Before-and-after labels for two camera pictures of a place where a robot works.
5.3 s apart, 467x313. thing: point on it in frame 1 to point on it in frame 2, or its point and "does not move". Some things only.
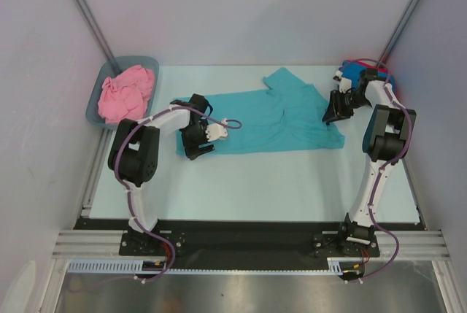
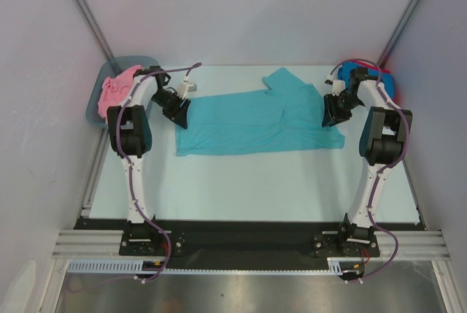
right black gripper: [338, 104] does not move
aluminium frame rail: [106, 243] does not move
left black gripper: [192, 149] to [179, 114]
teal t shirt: [287, 118] does not move
